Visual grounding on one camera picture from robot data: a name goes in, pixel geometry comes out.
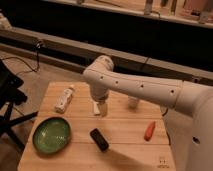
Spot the orange carrot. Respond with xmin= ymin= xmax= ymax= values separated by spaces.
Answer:
xmin=144 ymin=121 xmax=156 ymax=141

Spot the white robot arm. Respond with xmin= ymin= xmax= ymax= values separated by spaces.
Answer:
xmin=83 ymin=55 xmax=213 ymax=171

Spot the black tripod stand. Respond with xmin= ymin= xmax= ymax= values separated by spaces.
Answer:
xmin=0 ymin=60 xmax=37 ymax=150

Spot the black cable on floor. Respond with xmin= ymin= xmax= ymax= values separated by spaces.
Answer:
xmin=0 ymin=39 xmax=45 ymax=76

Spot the green ceramic bowl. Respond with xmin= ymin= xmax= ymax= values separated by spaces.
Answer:
xmin=32 ymin=117 xmax=71 ymax=155

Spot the translucent plastic cup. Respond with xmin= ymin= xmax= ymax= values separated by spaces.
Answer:
xmin=128 ymin=96 xmax=139 ymax=109

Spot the white plastic bottle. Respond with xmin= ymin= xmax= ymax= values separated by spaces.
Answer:
xmin=54 ymin=85 xmax=75 ymax=114

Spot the cream rubber pusher tip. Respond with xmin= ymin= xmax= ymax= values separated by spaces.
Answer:
xmin=97 ymin=102 xmax=108 ymax=117

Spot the white soap bar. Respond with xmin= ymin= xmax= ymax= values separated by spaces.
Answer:
xmin=93 ymin=101 xmax=100 ymax=116

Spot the black phone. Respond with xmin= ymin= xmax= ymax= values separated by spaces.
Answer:
xmin=90 ymin=128 xmax=109 ymax=152

